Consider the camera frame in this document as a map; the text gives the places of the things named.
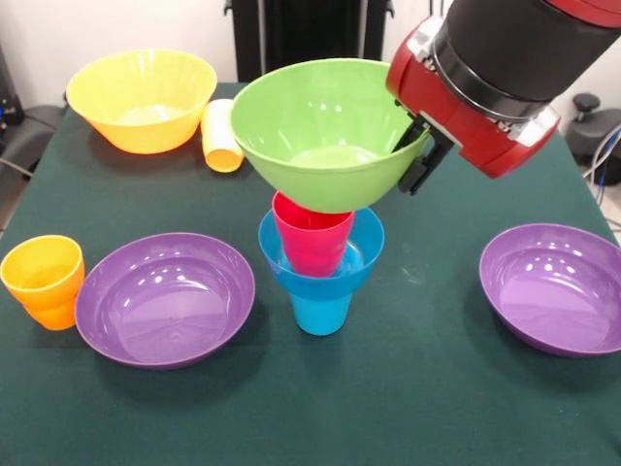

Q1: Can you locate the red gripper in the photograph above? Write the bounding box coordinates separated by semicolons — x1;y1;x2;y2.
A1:
384;16;563;198

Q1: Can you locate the green plastic bowl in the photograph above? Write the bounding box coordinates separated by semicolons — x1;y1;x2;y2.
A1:
229;57;432;214

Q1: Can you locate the red plastic cup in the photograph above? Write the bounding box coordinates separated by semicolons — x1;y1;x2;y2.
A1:
271;190;358;279

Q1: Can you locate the small blue plastic bowl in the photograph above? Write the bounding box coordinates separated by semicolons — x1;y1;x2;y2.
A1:
257;206;386;298

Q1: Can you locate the blue plastic cup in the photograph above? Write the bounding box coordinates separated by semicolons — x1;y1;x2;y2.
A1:
289;290;354;337

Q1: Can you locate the yellow orange plastic cup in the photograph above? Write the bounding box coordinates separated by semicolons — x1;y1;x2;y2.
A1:
200;98;246;174

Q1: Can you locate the shallow purple plastic bowl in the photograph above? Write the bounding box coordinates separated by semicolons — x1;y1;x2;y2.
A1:
74;232;257;372
478;222;621;359

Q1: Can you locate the black stand with knob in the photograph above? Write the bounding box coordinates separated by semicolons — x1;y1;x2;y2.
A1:
565;93;621;166

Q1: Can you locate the dark green tablecloth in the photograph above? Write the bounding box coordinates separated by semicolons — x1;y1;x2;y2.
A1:
0;81;621;466

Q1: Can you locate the large orange plastic bowl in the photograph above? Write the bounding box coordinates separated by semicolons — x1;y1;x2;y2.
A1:
65;48;218;155

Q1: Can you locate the black grey chair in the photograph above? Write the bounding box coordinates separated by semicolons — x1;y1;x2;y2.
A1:
0;104;67;177

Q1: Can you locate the black equipment box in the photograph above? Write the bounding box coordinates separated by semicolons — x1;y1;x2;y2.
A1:
0;46;25;128

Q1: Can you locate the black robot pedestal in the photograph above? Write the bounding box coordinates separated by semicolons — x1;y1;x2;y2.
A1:
223;0;395;83

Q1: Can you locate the light blue cable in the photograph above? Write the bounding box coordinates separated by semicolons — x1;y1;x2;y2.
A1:
581;123;621;183

